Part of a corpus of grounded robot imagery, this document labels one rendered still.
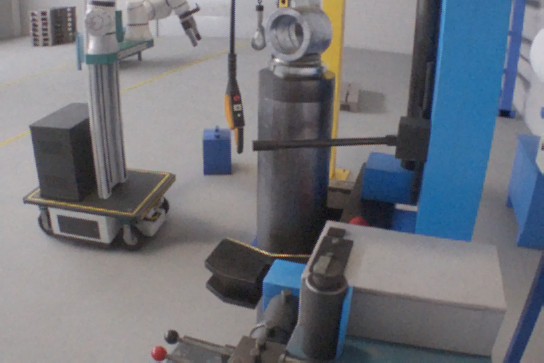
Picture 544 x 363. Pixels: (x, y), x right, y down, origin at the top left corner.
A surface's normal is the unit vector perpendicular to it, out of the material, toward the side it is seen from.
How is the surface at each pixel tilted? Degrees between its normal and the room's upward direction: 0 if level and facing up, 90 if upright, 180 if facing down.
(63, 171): 90
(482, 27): 90
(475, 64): 90
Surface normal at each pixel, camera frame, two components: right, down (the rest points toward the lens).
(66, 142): -0.15, 0.36
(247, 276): 0.03, -0.93
